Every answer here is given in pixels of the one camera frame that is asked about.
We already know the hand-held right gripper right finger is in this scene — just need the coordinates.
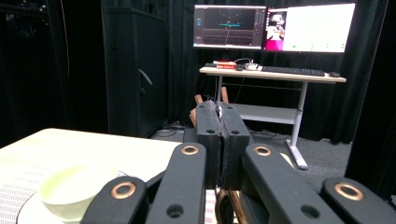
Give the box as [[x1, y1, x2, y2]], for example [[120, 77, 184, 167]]
[[219, 102, 255, 190]]

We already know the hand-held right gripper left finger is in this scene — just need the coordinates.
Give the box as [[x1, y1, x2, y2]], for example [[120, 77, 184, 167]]
[[183, 100, 222, 190]]

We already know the light green ceramic bowl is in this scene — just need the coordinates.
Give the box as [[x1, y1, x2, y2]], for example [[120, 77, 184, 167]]
[[15, 186, 104, 224]]

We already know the black keyboard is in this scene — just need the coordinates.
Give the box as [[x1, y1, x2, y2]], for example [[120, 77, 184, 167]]
[[261, 65, 326, 77]]

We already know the black cabinet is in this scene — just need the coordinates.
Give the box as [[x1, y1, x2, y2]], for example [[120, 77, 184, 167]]
[[101, 7, 167, 138]]

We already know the computer monitor dark screen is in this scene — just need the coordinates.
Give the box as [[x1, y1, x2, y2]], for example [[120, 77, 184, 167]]
[[192, 4, 267, 50]]

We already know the computer monitor bright screen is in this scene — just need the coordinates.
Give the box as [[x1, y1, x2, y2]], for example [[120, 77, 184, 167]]
[[263, 3, 357, 54]]

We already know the striped woven placemat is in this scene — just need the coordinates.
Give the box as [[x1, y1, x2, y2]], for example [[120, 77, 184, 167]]
[[0, 161, 219, 224]]

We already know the black floor cable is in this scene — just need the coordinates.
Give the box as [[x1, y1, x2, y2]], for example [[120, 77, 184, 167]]
[[155, 120, 188, 138]]

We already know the desk with white frame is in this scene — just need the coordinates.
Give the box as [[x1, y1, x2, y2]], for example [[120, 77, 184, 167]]
[[199, 65, 347, 171]]

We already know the orange hanging cable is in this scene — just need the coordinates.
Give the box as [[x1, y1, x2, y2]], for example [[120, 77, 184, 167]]
[[60, 0, 71, 77]]

